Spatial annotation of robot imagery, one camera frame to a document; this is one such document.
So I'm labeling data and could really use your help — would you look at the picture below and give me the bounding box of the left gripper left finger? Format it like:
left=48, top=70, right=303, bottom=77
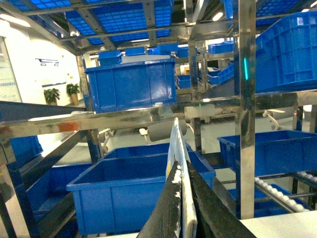
left=137, top=162, right=182, bottom=238

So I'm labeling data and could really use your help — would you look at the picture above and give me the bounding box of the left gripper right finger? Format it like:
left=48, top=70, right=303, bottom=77
left=187, top=162, right=255, bottom=238

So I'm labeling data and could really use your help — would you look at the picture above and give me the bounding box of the flower gift bag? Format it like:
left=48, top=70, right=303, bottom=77
left=165, top=118, right=198, bottom=238

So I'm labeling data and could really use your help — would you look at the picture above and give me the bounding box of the blue crate lower front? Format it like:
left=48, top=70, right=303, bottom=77
left=66, top=142, right=216, bottom=236

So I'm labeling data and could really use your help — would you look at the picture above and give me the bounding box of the blue crate right shelf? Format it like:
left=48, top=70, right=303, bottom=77
left=217, top=130, right=317, bottom=177

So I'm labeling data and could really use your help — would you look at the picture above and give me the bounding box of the blue crate shelf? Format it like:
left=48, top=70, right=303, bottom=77
left=217, top=130, right=317, bottom=177
left=85, top=59, right=177, bottom=113

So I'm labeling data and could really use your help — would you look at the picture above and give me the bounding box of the blue crate upper shelf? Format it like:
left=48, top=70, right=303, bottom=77
left=85, top=59, right=177, bottom=113

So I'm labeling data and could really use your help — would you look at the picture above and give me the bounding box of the tilted blue crate upper right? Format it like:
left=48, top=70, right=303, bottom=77
left=256, top=10, right=317, bottom=93

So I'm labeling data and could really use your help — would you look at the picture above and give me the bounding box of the steel rack post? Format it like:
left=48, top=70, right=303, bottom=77
left=233, top=0, right=257, bottom=220

